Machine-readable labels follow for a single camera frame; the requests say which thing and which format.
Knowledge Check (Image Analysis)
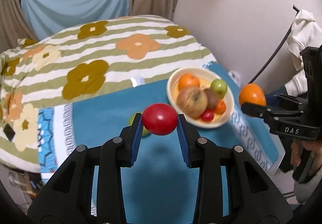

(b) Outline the large orange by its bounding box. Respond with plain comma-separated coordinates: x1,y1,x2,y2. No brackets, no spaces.
238,83,266,106

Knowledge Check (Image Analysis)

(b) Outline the small tangerine front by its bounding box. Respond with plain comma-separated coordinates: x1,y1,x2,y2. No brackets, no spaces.
214,100,226,115

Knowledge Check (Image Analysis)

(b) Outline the large green apple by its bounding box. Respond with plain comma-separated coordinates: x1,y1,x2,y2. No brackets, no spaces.
210,79,228,99

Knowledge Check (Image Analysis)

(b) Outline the brown kiwi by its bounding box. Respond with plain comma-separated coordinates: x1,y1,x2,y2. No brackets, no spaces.
203,88,220,109

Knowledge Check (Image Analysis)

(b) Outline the red cherry tomato back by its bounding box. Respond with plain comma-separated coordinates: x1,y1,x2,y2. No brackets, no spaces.
200,109,215,122

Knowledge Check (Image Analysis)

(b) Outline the red cherry tomato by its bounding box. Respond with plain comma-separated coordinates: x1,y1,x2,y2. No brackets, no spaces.
142,103,177,136
200,109,215,122

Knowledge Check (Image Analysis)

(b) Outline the yellow red apple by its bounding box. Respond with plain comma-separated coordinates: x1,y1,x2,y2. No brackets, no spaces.
176,86,207,119

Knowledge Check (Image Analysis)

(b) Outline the medium orange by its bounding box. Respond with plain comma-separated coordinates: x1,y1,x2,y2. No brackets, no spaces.
178,73,200,90

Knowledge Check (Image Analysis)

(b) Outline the small green apple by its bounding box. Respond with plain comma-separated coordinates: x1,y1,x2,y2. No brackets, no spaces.
128,112,152,138

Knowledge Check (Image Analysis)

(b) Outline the red cherry tomato front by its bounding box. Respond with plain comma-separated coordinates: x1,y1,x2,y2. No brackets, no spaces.
142,103,177,136

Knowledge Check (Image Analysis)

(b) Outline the person right hand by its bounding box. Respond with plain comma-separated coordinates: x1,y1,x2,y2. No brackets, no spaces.
290,140,321,176

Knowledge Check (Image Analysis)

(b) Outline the white plastic bag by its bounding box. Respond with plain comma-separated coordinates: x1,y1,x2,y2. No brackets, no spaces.
228,71,241,88

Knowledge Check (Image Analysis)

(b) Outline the cream ceramic bowl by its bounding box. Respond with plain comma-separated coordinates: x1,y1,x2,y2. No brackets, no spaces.
166,67,235,129

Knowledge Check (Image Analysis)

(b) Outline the white cloth garment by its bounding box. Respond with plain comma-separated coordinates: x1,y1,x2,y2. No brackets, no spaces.
285,10,321,97

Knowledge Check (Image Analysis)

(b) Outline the small black object on bed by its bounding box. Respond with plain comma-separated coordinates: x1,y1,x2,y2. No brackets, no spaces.
3,124,15,142

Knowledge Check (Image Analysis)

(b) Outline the floral striped bed blanket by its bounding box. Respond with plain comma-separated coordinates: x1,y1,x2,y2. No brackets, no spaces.
1,15,215,173

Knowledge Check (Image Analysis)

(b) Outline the left beige curtain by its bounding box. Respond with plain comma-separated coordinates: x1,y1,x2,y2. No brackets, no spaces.
0,0,39,52

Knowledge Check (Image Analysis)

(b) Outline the black cable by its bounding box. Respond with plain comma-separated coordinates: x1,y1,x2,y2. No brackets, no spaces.
247,5,301,86

